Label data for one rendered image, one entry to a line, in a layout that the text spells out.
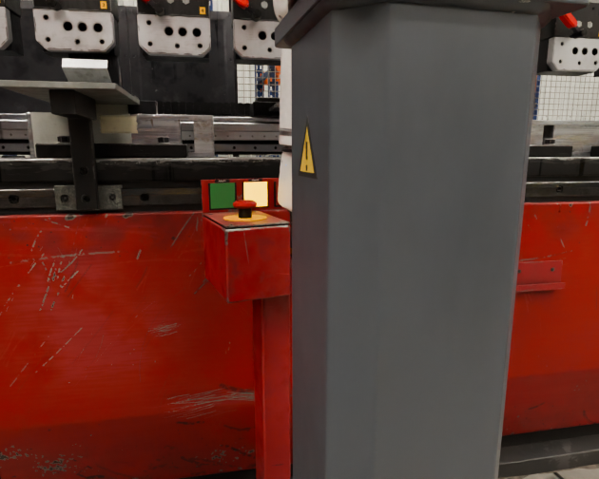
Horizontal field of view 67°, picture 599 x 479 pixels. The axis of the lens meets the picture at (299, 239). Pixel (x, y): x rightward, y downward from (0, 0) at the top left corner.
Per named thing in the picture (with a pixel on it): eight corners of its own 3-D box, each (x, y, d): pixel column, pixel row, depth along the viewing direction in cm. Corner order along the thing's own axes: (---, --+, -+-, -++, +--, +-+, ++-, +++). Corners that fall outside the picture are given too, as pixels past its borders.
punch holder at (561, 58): (551, 68, 115) (558, -1, 111) (529, 74, 123) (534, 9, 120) (602, 71, 117) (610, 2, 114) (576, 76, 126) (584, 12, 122)
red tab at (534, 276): (511, 292, 110) (513, 264, 109) (506, 290, 112) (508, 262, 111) (565, 289, 113) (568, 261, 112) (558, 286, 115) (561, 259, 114)
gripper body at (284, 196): (272, 140, 77) (270, 204, 80) (296, 144, 68) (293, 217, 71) (311, 141, 80) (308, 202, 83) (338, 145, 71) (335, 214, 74)
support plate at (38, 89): (-5, 86, 72) (-5, 79, 71) (51, 103, 97) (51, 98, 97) (116, 88, 75) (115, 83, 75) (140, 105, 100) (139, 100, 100)
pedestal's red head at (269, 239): (227, 304, 69) (223, 185, 65) (203, 277, 83) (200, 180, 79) (341, 288, 77) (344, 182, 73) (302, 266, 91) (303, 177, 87)
